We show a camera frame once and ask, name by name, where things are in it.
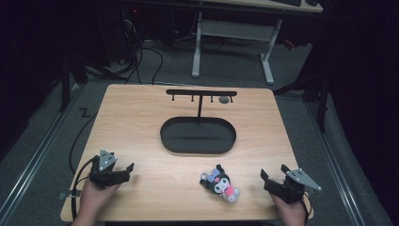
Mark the black keyboard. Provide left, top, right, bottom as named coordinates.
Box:
left=271, top=0, right=303, bottom=8

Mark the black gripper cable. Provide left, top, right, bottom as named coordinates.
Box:
left=300, top=191, right=313, bottom=226
left=70, top=157, right=96, bottom=221

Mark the black metal stand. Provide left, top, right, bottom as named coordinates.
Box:
left=272, top=56, right=332, bottom=134
left=57, top=51, right=128, bottom=113

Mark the bundle of black cables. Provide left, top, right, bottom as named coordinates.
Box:
left=119, top=37, right=166, bottom=87

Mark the white-framed wooden desk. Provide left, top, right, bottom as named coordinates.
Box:
left=190, top=0, right=324, bottom=86

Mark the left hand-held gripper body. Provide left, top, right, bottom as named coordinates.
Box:
left=88, top=149, right=131, bottom=189

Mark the black and pink plush toy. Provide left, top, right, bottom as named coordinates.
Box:
left=199, top=163, right=242, bottom=204

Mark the black floor cable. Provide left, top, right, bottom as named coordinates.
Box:
left=68, top=106, right=99, bottom=175

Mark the person's left hand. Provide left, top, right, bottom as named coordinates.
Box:
left=79, top=178, right=122, bottom=221

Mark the person's right hand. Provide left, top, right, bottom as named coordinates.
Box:
left=270, top=192, right=307, bottom=226

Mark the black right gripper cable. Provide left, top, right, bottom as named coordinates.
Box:
left=300, top=191, right=313, bottom=226

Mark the black computer tower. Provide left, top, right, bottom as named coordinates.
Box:
left=120, top=5, right=143, bottom=65

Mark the black hook stand with tray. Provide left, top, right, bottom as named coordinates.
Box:
left=159, top=89, right=238, bottom=155

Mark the aluminium floor rail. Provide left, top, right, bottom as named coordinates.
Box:
left=304, top=101, right=368, bottom=226
left=0, top=82, right=81, bottom=220

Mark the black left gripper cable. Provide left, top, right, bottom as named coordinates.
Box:
left=70, top=157, right=96, bottom=221

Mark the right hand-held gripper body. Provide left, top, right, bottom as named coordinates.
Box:
left=263, top=168, right=323, bottom=204

